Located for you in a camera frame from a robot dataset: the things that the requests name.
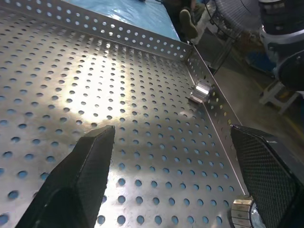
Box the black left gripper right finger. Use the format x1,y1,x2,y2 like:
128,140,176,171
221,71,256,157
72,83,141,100
230,124,304,228

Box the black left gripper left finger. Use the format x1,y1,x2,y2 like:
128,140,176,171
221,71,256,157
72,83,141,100
16,125,116,228

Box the perforated steel tray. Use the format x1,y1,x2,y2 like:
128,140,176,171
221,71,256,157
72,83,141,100
0,0,248,228

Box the silver metal roller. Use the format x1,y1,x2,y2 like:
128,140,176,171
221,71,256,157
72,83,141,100
189,78,215,104
229,198,265,228

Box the white plastic stool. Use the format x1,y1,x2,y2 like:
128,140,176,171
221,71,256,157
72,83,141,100
258,80,300,115

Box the silver and black robot body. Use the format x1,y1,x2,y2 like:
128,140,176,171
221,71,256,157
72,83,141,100
258,0,304,91

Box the grey floor fan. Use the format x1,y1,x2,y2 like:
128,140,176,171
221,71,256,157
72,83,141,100
206,0,262,69

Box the seated person's leg and shoe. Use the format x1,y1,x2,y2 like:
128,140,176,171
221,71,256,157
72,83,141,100
163,0,208,45

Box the blue table cover sheet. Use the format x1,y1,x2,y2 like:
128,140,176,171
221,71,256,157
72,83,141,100
63,0,181,42

